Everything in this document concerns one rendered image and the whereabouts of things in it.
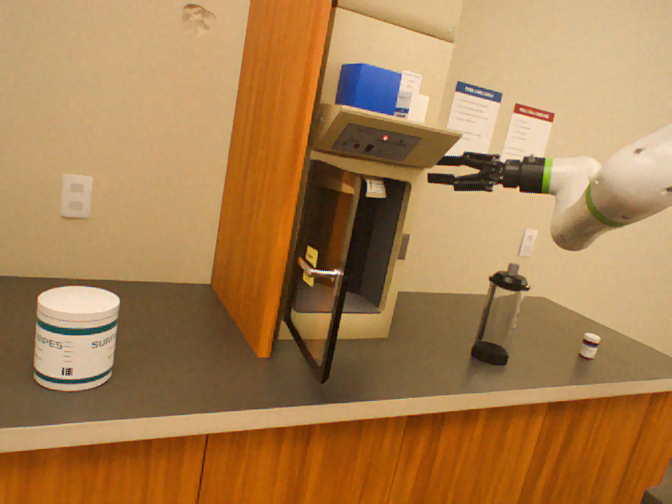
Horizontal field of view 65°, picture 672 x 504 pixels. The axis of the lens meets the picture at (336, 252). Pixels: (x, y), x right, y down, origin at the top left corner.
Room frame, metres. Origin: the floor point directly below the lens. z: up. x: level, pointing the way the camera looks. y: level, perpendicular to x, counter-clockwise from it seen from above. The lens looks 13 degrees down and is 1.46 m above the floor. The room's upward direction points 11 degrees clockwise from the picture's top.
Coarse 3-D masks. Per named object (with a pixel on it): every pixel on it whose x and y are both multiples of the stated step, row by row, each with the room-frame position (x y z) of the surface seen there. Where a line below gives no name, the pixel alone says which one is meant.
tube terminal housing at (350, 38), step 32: (352, 32) 1.22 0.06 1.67; (384, 32) 1.26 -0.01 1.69; (416, 32) 1.30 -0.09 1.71; (384, 64) 1.27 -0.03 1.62; (416, 64) 1.31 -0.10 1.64; (448, 64) 1.35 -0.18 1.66; (320, 96) 1.20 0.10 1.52; (352, 160) 1.25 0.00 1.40; (416, 192) 1.34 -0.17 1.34; (288, 256) 1.22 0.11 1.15; (384, 288) 1.36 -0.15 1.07; (352, 320) 1.29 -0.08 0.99; (384, 320) 1.34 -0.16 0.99
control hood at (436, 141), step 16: (320, 112) 1.19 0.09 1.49; (336, 112) 1.12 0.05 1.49; (352, 112) 1.11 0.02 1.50; (368, 112) 1.13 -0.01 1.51; (320, 128) 1.17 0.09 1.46; (336, 128) 1.14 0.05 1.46; (384, 128) 1.17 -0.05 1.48; (400, 128) 1.18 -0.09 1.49; (416, 128) 1.19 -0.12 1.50; (432, 128) 1.21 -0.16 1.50; (320, 144) 1.17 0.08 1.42; (432, 144) 1.25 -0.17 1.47; (448, 144) 1.26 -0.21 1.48; (384, 160) 1.26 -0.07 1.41; (416, 160) 1.29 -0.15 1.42; (432, 160) 1.30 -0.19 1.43
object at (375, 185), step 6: (360, 174) 1.31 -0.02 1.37; (366, 180) 1.30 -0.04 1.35; (372, 180) 1.31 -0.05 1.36; (378, 180) 1.33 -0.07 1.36; (372, 186) 1.31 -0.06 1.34; (378, 186) 1.32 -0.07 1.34; (384, 186) 1.36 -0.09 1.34; (372, 192) 1.30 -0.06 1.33; (378, 192) 1.32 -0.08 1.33; (384, 192) 1.35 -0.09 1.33
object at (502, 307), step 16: (496, 288) 1.33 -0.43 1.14; (496, 304) 1.32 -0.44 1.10; (512, 304) 1.31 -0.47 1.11; (480, 320) 1.36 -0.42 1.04; (496, 320) 1.31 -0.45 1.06; (512, 320) 1.31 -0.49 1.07; (480, 336) 1.34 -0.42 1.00; (496, 336) 1.31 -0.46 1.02; (512, 336) 1.33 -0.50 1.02; (496, 352) 1.31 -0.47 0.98
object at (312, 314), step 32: (320, 160) 1.14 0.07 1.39; (320, 192) 1.10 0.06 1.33; (352, 192) 0.93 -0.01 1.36; (320, 224) 1.07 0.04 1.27; (352, 224) 0.91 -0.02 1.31; (320, 256) 1.03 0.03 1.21; (320, 288) 1.00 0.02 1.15; (288, 320) 1.16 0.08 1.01; (320, 320) 0.97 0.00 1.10; (320, 352) 0.94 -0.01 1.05
